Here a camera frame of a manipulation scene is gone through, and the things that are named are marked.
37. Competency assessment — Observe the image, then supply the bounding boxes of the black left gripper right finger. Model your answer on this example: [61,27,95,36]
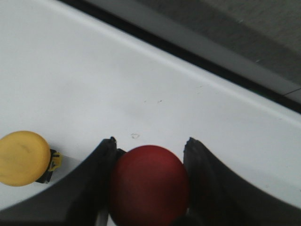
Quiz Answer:
[183,137,301,226]

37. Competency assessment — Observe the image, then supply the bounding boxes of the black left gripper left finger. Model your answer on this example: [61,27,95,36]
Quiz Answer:
[0,137,118,226]

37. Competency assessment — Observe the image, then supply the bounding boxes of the red mushroom push button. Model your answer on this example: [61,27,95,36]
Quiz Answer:
[109,145,190,226]

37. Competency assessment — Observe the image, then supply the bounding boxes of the yellow mushroom push button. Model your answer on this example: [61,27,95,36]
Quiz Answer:
[0,131,62,186]

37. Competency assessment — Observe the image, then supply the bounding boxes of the left grey countertop slab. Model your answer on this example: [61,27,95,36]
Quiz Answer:
[91,0,301,99]

